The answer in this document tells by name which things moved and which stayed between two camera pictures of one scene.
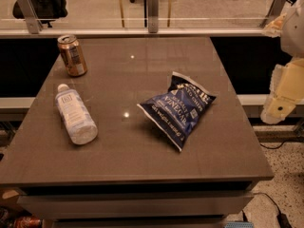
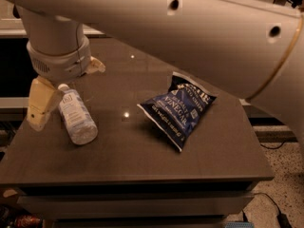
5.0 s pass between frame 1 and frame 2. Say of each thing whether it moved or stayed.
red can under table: stayed
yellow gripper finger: moved
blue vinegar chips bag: stayed
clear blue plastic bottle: stayed
